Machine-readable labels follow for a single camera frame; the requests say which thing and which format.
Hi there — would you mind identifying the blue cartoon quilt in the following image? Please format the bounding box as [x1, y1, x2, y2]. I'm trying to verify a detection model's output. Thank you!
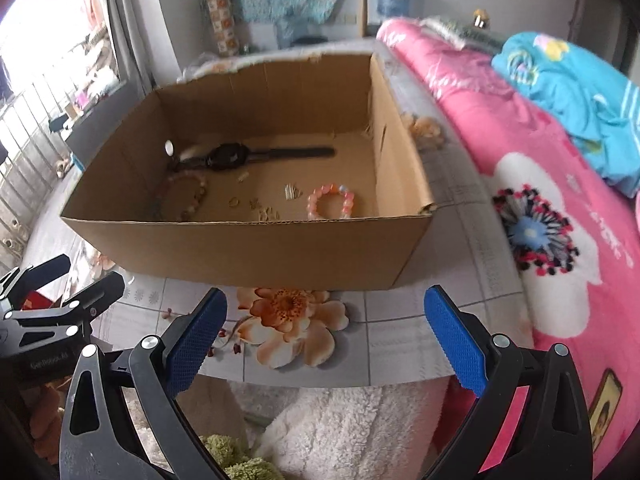
[491, 31, 640, 198]

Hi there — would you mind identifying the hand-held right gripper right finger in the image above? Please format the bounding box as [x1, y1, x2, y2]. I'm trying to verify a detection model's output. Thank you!
[424, 285, 593, 480]

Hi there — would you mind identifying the wooden crutch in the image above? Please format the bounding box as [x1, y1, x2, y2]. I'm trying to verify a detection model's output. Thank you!
[342, 0, 377, 38]

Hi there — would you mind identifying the black cabinet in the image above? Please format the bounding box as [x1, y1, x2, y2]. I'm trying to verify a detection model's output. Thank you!
[65, 110, 118, 171]

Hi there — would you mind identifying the floral plastic tablecloth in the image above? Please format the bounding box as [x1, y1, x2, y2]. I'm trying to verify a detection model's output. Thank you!
[20, 40, 531, 388]

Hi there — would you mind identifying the brown cardboard box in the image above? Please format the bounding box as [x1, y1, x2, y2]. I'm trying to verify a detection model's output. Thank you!
[60, 51, 436, 292]

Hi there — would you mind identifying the grey patterned cloth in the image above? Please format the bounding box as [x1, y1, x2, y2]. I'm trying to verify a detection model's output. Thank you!
[425, 16, 506, 51]

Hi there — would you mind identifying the orange pink bead bracelet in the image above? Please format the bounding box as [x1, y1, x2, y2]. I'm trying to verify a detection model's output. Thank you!
[306, 183, 357, 221]

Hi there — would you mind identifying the window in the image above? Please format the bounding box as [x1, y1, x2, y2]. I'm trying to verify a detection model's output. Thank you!
[0, 0, 123, 126]

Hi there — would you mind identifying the grey curtain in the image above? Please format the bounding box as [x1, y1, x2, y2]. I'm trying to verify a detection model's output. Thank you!
[95, 0, 173, 98]

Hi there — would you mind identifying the multicoloured bead bracelet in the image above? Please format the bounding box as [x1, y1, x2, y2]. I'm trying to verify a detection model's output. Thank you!
[152, 172, 210, 222]

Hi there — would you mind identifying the white plastic bag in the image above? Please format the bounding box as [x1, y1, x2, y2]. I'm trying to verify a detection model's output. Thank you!
[180, 52, 221, 81]

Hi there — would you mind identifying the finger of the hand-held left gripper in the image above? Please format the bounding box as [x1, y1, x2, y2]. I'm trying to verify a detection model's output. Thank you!
[10, 271, 126, 341]
[0, 254, 71, 306]

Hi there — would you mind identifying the green fluffy cloth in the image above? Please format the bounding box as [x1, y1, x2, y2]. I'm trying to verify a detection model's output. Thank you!
[200, 435, 286, 480]

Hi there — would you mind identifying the white fluffy rug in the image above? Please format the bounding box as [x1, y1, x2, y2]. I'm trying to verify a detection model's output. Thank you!
[235, 382, 451, 480]

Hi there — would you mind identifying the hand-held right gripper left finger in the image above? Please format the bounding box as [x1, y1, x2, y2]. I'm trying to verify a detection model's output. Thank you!
[59, 287, 230, 480]

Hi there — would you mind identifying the pink floral blanket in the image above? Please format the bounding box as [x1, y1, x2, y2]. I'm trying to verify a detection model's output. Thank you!
[375, 17, 640, 480]

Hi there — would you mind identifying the black purple smart watch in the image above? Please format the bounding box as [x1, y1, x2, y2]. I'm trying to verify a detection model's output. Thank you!
[172, 142, 336, 173]

